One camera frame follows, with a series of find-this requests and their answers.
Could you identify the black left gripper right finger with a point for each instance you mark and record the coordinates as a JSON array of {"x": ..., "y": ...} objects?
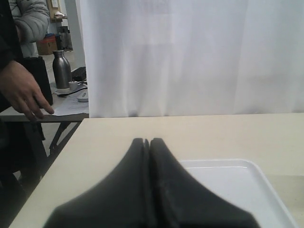
[{"x": 182, "y": 202}]

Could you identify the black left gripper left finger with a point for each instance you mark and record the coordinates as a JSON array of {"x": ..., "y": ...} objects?
[{"x": 123, "y": 199}]

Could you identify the stainless steel bottle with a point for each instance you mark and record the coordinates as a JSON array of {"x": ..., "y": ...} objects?
[{"x": 62, "y": 70}]

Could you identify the bystander hand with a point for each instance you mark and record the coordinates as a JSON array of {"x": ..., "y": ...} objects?
[{"x": 19, "y": 87}]

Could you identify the white plastic tray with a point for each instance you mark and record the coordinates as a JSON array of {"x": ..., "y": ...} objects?
[{"x": 243, "y": 184}]

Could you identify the papers on side table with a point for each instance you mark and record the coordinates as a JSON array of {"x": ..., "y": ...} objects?
[{"x": 71, "y": 103}]

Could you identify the small white cup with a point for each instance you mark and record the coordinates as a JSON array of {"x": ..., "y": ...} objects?
[{"x": 73, "y": 85}]

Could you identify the black keyboard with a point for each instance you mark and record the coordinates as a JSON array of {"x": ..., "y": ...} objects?
[{"x": 79, "y": 74}]

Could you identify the white curtain backdrop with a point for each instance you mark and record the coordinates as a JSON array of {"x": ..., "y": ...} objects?
[{"x": 193, "y": 57}]

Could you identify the grey side table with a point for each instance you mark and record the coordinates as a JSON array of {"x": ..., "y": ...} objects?
[{"x": 67, "y": 127}]

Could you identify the black box on side table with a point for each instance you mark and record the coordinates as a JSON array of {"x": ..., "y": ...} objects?
[{"x": 36, "y": 66}]

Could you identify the cardboard box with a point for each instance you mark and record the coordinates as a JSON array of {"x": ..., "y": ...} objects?
[{"x": 47, "y": 46}]

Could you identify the grey puffer jacket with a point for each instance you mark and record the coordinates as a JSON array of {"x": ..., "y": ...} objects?
[{"x": 31, "y": 18}]

